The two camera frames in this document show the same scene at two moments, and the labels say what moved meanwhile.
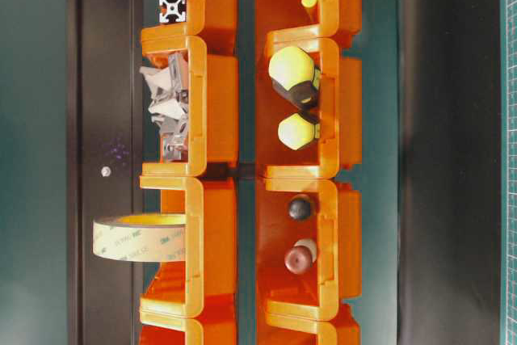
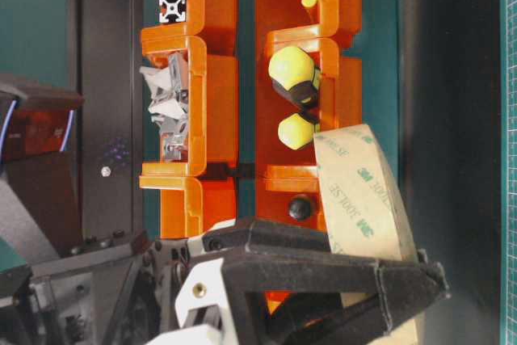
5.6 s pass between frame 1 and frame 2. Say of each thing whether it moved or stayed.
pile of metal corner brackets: stayed
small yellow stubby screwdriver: stayed
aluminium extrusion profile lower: stayed
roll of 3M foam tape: moved
